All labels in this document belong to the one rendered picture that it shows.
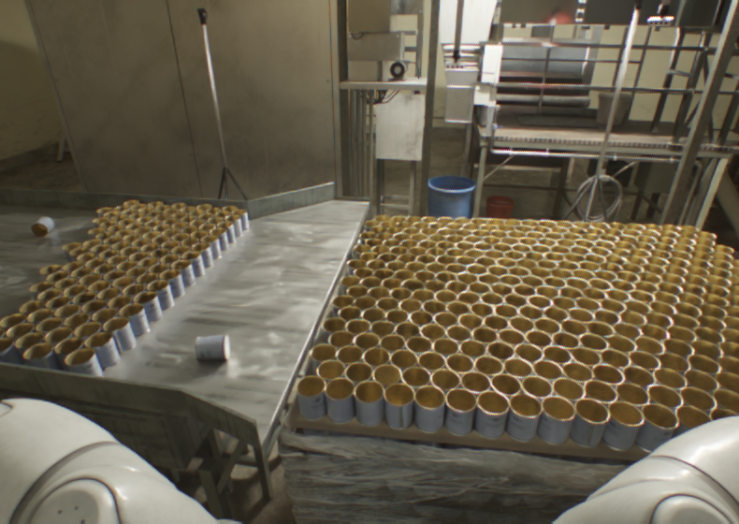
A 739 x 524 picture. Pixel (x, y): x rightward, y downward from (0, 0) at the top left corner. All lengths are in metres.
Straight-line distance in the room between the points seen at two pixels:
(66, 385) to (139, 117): 3.15
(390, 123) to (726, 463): 3.45
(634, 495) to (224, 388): 0.97
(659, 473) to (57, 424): 0.59
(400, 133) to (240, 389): 2.91
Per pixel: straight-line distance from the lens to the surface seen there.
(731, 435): 0.57
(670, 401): 1.22
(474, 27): 3.80
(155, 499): 0.46
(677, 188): 3.95
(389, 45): 3.23
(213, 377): 1.25
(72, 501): 0.44
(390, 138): 3.77
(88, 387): 1.30
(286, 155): 3.69
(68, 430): 0.55
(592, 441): 1.09
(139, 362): 1.38
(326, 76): 3.48
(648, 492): 0.45
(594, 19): 3.89
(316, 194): 2.29
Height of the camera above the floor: 1.90
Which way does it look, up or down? 29 degrees down
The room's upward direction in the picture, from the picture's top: straight up
